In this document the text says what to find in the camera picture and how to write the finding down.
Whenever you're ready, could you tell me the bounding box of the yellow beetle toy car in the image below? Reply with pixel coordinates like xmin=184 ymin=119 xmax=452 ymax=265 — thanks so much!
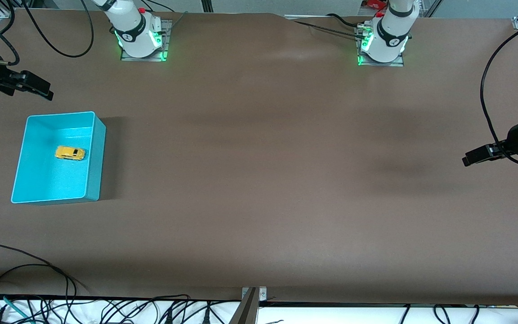
xmin=54 ymin=145 xmax=86 ymax=162

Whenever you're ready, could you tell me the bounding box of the teal plastic storage bin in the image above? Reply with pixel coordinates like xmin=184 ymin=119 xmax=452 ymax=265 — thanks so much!
xmin=11 ymin=111 xmax=107 ymax=206

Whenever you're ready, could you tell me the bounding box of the brown table cover mat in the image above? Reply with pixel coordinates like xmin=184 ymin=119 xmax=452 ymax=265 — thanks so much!
xmin=0 ymin=8 xmax=518 ymax=307

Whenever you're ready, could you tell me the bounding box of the long looping black cable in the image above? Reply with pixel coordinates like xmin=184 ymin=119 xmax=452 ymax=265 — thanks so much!
xmin=22 ymin=0 xmax=95 ymax=59

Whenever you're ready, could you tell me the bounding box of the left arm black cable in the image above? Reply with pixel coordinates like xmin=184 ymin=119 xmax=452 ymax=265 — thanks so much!
xmin=480 ymin=17 xmax=518 ymax=168

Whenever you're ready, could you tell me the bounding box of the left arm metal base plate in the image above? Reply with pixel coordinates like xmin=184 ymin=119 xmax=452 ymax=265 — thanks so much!
xmin=355 ymin=25 xmax=406 ymax=68

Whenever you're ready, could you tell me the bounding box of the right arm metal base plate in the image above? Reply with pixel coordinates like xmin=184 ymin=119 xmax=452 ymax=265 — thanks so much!
xmin=120 ymin=19 xmax=172 ymax=63

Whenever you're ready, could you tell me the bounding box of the thin black base cable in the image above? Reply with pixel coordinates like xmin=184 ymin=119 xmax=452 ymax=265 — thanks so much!
xmin=144 ymin=0 xmax=188 ymax=33

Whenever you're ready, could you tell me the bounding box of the small black cable loop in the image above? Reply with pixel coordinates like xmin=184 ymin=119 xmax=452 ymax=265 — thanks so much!
xmin=0 ymin=264 xmax=78 ymax=324

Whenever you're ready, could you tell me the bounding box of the curved black base cable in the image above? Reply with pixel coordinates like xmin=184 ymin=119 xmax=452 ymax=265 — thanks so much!
xmin=326 ymin=13 xmax=364 ymax=29

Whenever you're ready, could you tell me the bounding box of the straight black base cable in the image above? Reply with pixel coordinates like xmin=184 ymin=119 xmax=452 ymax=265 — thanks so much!
xmin=292 ymin=20 xmax=368 ymax=40

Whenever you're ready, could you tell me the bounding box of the teal cable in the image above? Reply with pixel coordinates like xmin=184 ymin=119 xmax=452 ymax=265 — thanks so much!
xmin=0 ymin=292 xmax=36 ymax=324

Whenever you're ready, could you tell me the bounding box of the metal table clamp bracket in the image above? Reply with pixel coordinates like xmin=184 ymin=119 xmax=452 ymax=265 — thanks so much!
xmin=228 ymin=286 xmax=268 ymax=324

